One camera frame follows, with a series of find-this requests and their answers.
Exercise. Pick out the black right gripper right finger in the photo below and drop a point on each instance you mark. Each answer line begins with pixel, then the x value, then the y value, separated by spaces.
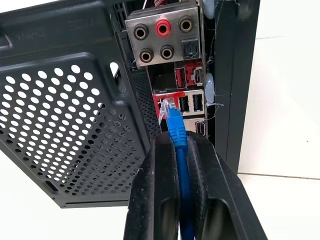
pixel 220 190

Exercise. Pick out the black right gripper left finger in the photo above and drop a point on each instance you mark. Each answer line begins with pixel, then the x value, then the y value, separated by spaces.
pixel 152 185

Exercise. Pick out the black computer tower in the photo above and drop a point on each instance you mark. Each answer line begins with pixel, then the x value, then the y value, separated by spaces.
pixel 75 105

